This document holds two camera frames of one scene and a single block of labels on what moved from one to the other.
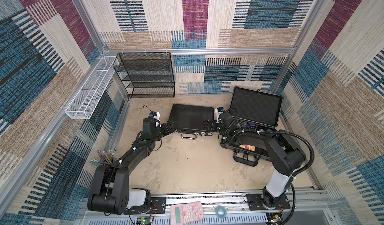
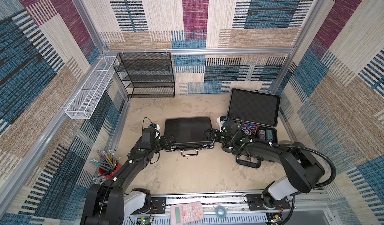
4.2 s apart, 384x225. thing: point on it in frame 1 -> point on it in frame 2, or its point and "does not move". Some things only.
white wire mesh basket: [83, 102] does not move
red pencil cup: [105, 158] does not move
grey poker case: [258, 114] does not move
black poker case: [188, 120] -> [189, 134]
